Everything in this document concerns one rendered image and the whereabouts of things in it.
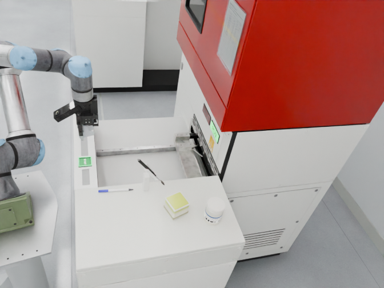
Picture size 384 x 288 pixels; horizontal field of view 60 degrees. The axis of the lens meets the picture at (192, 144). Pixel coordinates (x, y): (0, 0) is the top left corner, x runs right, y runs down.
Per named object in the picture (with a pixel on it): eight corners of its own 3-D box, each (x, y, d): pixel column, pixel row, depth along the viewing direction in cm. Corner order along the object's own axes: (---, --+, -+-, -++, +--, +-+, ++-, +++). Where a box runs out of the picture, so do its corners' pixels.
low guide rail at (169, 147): (190, 147, 185) (191, 143, 183) (191, 149, 184) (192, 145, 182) (96, 154, 171) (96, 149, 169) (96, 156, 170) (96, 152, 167)
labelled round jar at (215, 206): (217, 210, 138) (222, 195, 131) (222, 224, 133) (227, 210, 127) (200, 212, 136) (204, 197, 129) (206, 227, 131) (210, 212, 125)
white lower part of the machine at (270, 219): (243, 172, 293) (271, 95, 239) (284, 258, 237) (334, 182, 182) (163, 180, 273) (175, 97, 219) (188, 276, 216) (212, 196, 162)
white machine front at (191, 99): (179, 97, 219) (188, 39, 192) (218, 195, 163) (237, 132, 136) (175, 97, 218) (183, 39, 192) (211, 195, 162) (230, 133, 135)
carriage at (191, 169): (186, 139, 185) (187, 135, 183) (205, 190, 160) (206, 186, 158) (172, 139, 183) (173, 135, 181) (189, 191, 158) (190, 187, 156)
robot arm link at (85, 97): (71, 94, 118) (71, 80, 123) (72, 104, 121) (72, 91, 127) (93, 93, 120) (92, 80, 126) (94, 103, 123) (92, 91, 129)
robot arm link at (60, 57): (39, 43, 116) (58, 56, 112) (66, 47, 126) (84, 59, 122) (34, 64, 119) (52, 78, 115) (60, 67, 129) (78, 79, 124)
